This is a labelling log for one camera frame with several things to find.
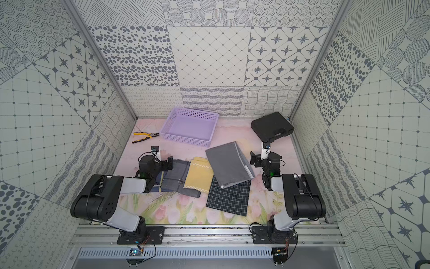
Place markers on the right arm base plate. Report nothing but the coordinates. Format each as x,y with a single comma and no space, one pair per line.
262,235

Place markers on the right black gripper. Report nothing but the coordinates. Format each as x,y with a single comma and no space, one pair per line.
257,157

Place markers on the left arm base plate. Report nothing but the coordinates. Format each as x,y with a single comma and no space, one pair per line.
151,234

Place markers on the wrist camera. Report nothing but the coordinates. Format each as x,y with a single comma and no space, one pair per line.
266,149
155,150

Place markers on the grey blue plaid pillowcase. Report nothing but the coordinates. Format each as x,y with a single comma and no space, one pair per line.
174,180

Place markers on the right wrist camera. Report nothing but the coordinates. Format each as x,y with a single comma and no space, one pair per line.
266,149

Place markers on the yellow handled pliers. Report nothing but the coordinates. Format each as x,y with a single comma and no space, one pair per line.
143,136

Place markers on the black white grid pillowcase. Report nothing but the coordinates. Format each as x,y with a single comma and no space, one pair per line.
233,200

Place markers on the yellow zigzag pillowcase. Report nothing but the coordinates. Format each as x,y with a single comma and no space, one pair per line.
200,175

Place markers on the purple plastic basket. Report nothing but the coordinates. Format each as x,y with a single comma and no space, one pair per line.
190,126

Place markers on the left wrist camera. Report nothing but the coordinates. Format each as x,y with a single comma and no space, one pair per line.
155,150

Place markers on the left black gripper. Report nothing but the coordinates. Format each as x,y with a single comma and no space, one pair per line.
166,164

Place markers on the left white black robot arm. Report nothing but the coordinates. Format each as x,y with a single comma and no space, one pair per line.
99,198

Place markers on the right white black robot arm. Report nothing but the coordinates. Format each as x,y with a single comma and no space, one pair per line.
302,200

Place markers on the black plastic tool case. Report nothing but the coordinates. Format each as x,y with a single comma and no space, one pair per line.
272,127

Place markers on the small green circuit board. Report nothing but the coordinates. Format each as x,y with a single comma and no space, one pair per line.
135,252

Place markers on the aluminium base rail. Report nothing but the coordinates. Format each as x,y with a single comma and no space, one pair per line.
318,235

